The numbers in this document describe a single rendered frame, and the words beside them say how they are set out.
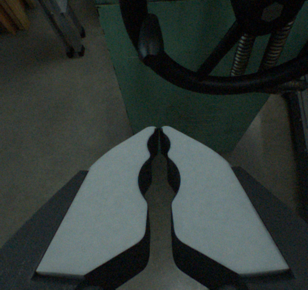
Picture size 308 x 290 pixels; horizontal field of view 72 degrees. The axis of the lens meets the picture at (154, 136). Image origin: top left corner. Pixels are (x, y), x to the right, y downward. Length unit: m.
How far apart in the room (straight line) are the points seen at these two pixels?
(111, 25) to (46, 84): 1.00
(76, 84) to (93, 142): 0.41
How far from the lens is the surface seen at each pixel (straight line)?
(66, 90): 1.36
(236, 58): 0.40
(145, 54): 0.20
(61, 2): 1.48
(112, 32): 0.49
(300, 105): 1.14
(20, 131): 1.32
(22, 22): 1.88
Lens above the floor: 0.94
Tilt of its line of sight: 62 degrees down
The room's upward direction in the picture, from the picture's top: 6 degrees counter-clockwise
